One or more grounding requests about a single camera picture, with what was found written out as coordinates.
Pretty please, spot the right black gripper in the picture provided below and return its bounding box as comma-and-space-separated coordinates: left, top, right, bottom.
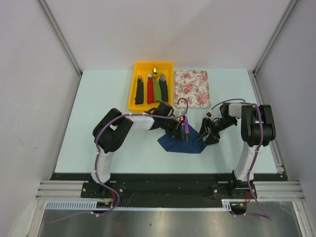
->
196, 117, 237, 147

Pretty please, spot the yellow plastic bin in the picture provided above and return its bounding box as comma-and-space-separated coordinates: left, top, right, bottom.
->
128, 61, 174, 113

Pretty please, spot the dark blue paper napkin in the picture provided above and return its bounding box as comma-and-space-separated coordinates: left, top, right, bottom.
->
158, 125, 207, 154

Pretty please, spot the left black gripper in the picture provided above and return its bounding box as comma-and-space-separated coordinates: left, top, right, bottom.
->
159, 117, 183, 142

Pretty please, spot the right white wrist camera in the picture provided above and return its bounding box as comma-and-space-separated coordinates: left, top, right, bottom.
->
206, 112, 214, 120

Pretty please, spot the black napkin roll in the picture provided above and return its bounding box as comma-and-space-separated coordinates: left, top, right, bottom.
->
159, 75, 169, 102
135, 75, 144, 105

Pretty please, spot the green napkin roll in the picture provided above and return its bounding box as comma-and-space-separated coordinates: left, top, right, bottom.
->
153, 78, 162, 102

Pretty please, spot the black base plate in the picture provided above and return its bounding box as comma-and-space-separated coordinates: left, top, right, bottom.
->
50, 173, 287, 208

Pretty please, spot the iridescent rainbow spoon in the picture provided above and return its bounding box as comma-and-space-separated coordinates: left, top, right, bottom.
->
180, 116, 186, 134

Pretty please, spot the iridescent rainbow knife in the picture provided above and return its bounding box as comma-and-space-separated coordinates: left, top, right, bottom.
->
185, 118, 189, 142

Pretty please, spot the black napkin roll left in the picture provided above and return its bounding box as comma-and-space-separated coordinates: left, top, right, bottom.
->
135, 75, 144, 105

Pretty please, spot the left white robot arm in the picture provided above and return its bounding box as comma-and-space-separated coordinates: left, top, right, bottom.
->
91, 102, 188, 198

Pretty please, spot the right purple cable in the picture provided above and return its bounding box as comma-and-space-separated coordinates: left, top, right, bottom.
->
211, 98, 272, 221

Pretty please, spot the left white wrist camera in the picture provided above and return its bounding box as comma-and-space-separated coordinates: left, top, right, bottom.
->
173, 107, 186, 117

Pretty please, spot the black napkin roll right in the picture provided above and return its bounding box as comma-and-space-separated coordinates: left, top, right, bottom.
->
159, 75, 169, 102

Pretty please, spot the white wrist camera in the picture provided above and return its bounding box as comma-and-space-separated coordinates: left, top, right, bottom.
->
206, 112, 214, 120
173, 107, 186, 117

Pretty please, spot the white slotted cable duct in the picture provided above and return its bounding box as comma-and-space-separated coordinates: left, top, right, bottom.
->
45, 200, 113, 211

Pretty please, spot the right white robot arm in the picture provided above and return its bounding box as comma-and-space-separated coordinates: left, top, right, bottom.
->
196, 102, 276, 198

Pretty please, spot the gold spoon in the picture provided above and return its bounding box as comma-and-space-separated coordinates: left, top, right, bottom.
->
152, 68, 159, 78

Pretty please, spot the red napkin roll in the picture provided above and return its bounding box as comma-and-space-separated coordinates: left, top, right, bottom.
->
147, 74, 155, 104

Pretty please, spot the floral rectangular tray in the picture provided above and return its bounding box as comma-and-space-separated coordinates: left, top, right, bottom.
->
173, 70, 211, 108

